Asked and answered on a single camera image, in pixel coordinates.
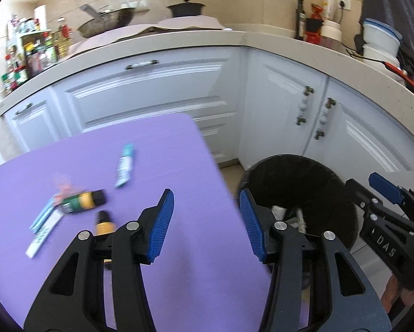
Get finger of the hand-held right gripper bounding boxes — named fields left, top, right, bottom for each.
left=368, top=172, right=414, bottom=222
left=344, top=179, right=414, bottom=236

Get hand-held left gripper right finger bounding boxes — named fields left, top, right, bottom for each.
left=239, top=189, right=391, bottom=332

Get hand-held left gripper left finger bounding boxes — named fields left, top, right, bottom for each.
left=23, top=188, right=175, bottom=332

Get long white wrapper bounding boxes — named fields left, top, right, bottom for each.
left=286, top=207, right=309, bottom=233

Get black trash bin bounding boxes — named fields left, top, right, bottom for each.
left=235, top=154, right=360, bottom=319

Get person's right hand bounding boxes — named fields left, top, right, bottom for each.
left=381, top=273, right=414, bottom=319

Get yellow bottle with black cap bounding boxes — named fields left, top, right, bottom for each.
left=94, top=210, right=117, bottom=237

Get small teal white tube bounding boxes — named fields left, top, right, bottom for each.
left=114, top=144, right=135, bottom=188

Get purple table mat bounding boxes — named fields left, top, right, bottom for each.
left=0, top=112, right=273, bottom=332

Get green bottle with yellow label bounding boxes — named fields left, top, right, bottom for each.
left=61, top=190, right=106, bottom=214

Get clear wrapper with orange dots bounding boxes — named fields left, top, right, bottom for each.
left=51, top=172, right=72, bottom=201

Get light blue paper wrapper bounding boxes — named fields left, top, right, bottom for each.
left=29, top=197, right=57, bottom=233

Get white printed paper strip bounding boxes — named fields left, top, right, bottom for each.
left=25, top=211, right=64, bottom=259

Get white kitchen cabinet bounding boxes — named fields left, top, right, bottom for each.
left=0, top=46, right=414, bottom=180

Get stacked white containers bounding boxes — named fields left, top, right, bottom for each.
left=361, top=18, right=403, bottom=68

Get white jar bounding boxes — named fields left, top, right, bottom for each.
left=319, top=20, right=342, bottom=51

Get dark glass bottle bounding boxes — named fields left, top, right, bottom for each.
left=295, top=0, right=306, bottom=40

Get white stove cover cloth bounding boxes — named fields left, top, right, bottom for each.
left=66, top=15, right=225, bottom=56

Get group of condiment bottles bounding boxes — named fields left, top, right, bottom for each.
left=1, top=14, right=74, bottom=94

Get metal wok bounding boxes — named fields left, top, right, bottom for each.
left=76, top=4, right=136, bottom=38

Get black lidded pot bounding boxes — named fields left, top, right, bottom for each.
left=167, top=0, right=206, bottom=19

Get white spice rack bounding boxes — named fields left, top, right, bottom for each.
left=6, top=29, right=60, bottom=77

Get paper towel roll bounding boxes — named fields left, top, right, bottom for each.
left=34, top=4, right=47, bottom=30

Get vertical cabinet handle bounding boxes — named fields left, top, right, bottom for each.
left=296, top=86, right=315, bottom=126
left=314, top=97, right=336, bottom=141

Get red-handled tool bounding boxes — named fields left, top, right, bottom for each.
left=383, top=61, right=414, bottom=99

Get black power cable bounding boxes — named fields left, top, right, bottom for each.
left=342, top=7, right=385, bottom=64

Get long horizontal cabinet handle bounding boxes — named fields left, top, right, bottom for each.
left=125, top=60, right=159, bottom=70

